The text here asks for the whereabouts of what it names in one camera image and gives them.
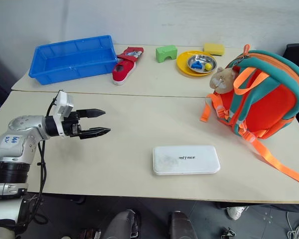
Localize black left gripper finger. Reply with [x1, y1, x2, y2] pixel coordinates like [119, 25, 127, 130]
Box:
[76, 108, 107, 120]
[78, 127, 112, 140]

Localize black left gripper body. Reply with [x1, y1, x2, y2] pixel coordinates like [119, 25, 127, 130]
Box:
[63, 111, 83, 138]

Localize white rectangular case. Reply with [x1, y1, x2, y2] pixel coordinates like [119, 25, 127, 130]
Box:
[152, 145, 221, 176]

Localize orange and teal backpack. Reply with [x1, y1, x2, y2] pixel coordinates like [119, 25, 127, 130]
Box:
[200, 44, 299, 187]

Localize red canvas shoe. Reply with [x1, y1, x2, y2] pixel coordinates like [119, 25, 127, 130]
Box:
[111, 46, 145, 87]

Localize blue plastic bin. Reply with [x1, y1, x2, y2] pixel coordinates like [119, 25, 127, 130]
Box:
[28, 35, 119, 85]

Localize green arch block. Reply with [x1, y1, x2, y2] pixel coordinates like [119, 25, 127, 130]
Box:
[155, 44, 178, 63]

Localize yellow plate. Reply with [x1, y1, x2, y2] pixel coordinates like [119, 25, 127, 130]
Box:
[176, 50, 218, 78]

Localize white robot body shell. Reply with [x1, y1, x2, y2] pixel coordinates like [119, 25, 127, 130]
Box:
[0, 199, 23, 239]

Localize silver metal dish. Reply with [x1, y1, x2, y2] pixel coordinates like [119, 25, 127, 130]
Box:
[186, 55, 217, 74]

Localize dark rounded shape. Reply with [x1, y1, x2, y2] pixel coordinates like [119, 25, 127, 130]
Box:
[170, 211, 199, 239]

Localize beige plush toy pendant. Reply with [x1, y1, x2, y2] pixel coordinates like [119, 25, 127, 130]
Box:
[209, 67, 237, 94]

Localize yellow sponge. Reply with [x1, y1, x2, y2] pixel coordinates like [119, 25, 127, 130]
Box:
[203, 42, 225, 56]

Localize white sneaker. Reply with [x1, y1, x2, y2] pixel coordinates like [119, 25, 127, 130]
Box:
[226, 206, 250, 221]

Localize black chair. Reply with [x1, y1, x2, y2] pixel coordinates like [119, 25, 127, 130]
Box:
[284, 43, 299, 64]

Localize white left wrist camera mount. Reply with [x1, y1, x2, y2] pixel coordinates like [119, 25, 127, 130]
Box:
[50, 90, 75, 138]

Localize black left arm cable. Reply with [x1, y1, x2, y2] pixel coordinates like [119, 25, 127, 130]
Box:
[27, 96, 62, 225]

